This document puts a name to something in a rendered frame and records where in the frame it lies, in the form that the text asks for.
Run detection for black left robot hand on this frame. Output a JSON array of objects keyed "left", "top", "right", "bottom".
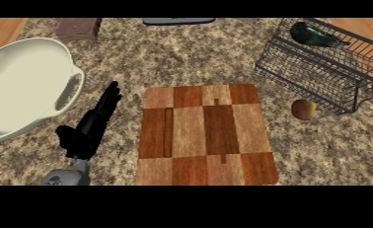
[{"left": 54, "top": 80, "right": 123, "bottom": 161}]

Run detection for checkered wooden cutting board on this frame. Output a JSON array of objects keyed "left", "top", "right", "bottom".
[{"left": 134, "top": 83, "right": 280, "bottom": 187}]

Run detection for reddish brown block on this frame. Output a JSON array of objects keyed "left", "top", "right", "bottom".
[{"left": 54, "top": 18, "right": 103, "bottom": 41}]

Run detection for dark grey flat appliance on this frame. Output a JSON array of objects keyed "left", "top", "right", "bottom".
[{"left": 141, "top": 18, "right": 216, "bottom": 27}]

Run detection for brown round fruit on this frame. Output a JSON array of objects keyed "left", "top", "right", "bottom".
[{"left": 290, "top": 99, "right": 318, "bottom": 121}]

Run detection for white pot with handle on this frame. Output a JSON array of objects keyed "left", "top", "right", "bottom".
[{"left": 0, "top": 37, "right": 85, "bottom": 142}]

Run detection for black wire tiered basket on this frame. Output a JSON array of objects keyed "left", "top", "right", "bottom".
[{"left": 253, "top": 18, "right": 373, "bottom": 115}]

